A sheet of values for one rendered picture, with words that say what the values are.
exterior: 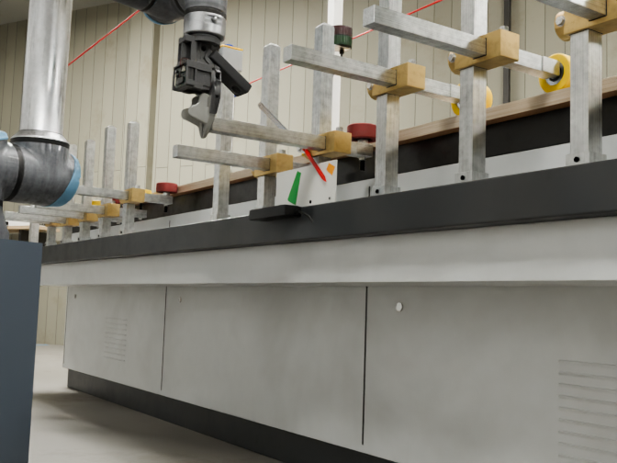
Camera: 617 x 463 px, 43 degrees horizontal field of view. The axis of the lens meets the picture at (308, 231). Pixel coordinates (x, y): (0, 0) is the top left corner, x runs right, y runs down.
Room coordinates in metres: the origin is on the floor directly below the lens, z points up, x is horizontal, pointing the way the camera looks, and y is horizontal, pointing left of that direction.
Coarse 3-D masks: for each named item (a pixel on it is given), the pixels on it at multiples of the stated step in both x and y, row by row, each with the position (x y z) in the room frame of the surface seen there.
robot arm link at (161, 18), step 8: (160, 0) 1.64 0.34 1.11; (168, 0) 1.65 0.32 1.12; (176, 0) 1.64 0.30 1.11; (152, 8) 1.65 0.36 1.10; (160, 8) 1.66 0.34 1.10; (168, 8) 1.67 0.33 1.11; (176, 8) 1.66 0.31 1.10; (152, 16) 1.71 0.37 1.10; (160, 16) 1.69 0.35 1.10; (168, 16) 1.69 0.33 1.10; (176, 16) 1.68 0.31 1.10; (184, 16) 1.68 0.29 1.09; (160, 24) 1.74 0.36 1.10; (168, 24) 1.74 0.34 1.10
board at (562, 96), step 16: (608, 80) 1.39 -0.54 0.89; (544, 96) 1.51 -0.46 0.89; (560, 96) 1.48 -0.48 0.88; (608, 96) 1.42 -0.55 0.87; (496, 112) 1.62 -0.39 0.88; (512, 112) 1.58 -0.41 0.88; (528, 112) 1.56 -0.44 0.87; (416, 128) 1.83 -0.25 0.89; (432, 128) 1.78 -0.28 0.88; (448, 128) 1.74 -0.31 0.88; (400, 144) 1.92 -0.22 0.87; (304, 160) 2.22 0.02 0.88; (240, 176) 2.54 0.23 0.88; (192, 192) 2.91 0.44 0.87
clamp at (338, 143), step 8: (328, 136) 1.79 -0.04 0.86; (336, 136) 1.77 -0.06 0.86; (344, 136) 1.78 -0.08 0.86; (328, 144) 1.79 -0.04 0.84; (336, 144) 1.77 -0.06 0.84; (344, 144) 1.78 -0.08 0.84; (312, 152) 1.84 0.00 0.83; (320, 152) 1.81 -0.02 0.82; (328, 152) 1.79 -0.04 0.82; (336, 152) 1.79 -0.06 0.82; (344, 152) 1.79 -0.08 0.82
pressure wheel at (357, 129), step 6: (348, 126) 1.86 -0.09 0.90; (354, 126) 1.84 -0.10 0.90; (360, 126) 1.84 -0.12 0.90; (366, 126) 1.84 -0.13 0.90; (372, 126) 1.84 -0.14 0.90; (354, 132) 1.84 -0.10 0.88; (360, 132) 1.84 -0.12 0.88; (366, 132) 1.84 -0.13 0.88; (372, 132) 1.84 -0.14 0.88; (354, 138) 1.86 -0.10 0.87; (360, 138) 1.87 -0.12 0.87; (366, 138) 1.85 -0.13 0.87; (372, 138) 1.85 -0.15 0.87; (360, 162) 1.87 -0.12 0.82; (360, 168) 1.87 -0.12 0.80
